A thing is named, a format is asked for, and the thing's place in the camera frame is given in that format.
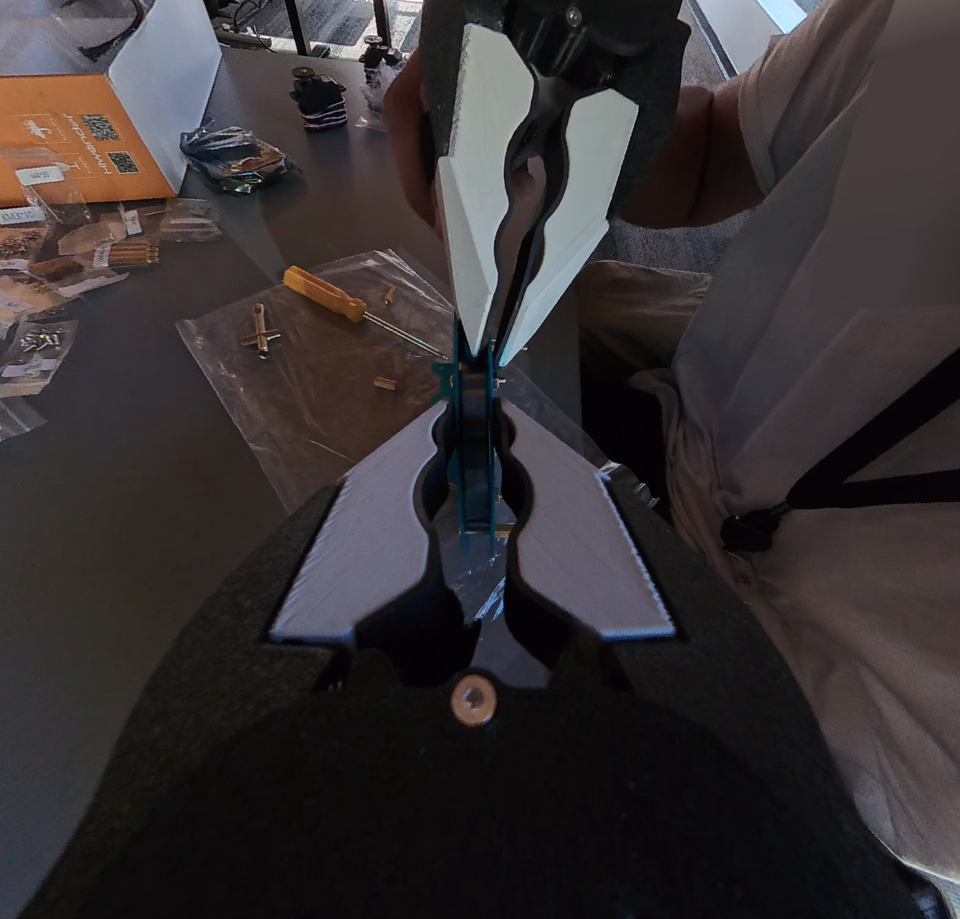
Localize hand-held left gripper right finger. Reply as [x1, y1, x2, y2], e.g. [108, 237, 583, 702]
[498, 400, 678, 641]

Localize black lanyard strap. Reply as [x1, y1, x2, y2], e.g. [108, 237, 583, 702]
[720, 349, 960, 554]

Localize blue round turntable base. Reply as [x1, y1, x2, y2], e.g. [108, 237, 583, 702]
[433, 315, 513, 560]

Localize clear plastic sheet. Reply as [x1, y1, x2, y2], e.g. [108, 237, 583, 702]
[174, 247, 661, 635]

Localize dark foil bag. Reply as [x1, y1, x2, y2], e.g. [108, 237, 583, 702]
[178, 125, 299, 196]

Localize grey desk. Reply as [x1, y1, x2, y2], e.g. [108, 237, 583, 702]
[0, 45, 601, 919]

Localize person's white shirt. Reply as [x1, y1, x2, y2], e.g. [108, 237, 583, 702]
[630, 0, 960, 890]

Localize person's tan trousers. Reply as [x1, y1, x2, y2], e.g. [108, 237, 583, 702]
[577, 259, 717, 410]

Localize bagged servo motor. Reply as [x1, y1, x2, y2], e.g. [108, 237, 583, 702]
[356, 32, 412, 129]

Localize orange and white cardboard box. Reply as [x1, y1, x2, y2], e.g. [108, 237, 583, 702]
[0, 0, 225, 209]

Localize pile of small hardware bags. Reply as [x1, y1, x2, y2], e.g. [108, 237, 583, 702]
[0, 150, 224, 440]

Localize person's right forearm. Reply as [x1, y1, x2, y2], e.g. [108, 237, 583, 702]
[615, 82, 774, 232]

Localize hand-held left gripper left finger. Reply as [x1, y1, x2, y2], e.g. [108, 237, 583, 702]
[268, 400, 453, 644]

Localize thick black cable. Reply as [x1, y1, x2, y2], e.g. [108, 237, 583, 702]
[78, 0, 149, 61]

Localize yellow-handled screwdriver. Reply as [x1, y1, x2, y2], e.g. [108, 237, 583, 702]
[282, 265, 451, 359]

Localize black servo motor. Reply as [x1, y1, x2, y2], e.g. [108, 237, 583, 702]
[290, 66, 348, 133]

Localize metal cross wrench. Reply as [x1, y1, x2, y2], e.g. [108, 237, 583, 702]
[238, 301, 291, 362]

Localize person's right hand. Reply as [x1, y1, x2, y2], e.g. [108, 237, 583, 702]
[382, 49, 444, 230]

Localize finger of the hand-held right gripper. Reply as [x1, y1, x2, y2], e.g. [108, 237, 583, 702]
[436, 22, 539, 352]
[497, 86, 641, 367]

